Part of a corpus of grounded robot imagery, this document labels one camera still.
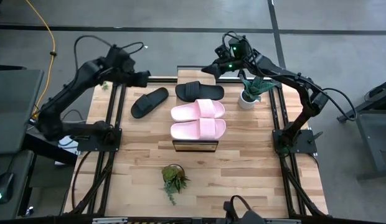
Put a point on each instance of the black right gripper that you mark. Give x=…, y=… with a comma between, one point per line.
x=232, y=68

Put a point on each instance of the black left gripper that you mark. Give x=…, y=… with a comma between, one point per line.
x=132, y=79

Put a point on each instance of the black rubber slide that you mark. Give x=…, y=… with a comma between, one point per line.
x=199, y=91
x=147, y=103

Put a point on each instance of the pink rubber slide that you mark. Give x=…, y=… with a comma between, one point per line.
x=196, y=111
x=196, y=129

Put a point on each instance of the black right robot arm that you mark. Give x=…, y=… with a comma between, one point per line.
x=292, y=79

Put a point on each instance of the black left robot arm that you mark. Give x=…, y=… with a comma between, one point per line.
x=71, y=84

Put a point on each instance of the wood and black metal shelf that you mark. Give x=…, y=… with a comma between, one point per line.
x=194, y=146

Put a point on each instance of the small green plant sprig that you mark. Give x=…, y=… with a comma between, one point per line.
x=105, y=86

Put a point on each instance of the snake plant in white pot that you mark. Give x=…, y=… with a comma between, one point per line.
x=249, y=99

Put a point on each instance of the succulent plant in black bowl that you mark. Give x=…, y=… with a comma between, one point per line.
x=172, y=175

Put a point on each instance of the white power strip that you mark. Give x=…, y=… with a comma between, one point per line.
x=67, y=144

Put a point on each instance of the dark grey desk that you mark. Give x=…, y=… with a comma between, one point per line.
x=12, y=105

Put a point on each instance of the grey metal cart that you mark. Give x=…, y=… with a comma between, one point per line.
x=373, y=133

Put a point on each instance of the black computer mouse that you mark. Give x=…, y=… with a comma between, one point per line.
x=3, y=186

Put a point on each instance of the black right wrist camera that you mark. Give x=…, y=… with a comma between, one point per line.
x=239, y=49

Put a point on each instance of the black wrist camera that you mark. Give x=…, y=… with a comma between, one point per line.
x=118, y=59
x=239, y=49

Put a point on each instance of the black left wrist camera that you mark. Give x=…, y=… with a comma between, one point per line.
x=118, y=59

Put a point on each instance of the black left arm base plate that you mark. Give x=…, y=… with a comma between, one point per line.
x=93, y=143

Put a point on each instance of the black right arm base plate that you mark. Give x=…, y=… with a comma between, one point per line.
x=305, y=141

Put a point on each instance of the black table-level camera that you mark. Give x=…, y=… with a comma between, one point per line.
x=247, y=217

